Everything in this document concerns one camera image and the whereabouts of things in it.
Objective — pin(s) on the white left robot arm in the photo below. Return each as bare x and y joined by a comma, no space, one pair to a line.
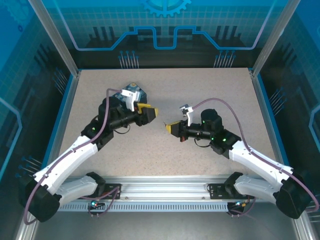
75,155

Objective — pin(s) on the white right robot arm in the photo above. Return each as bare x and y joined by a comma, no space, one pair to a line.
260,167

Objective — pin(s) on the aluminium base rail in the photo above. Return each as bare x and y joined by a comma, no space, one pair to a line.
162,186

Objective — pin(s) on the aluminium frame post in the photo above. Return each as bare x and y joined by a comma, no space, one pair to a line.
272,40
57,40

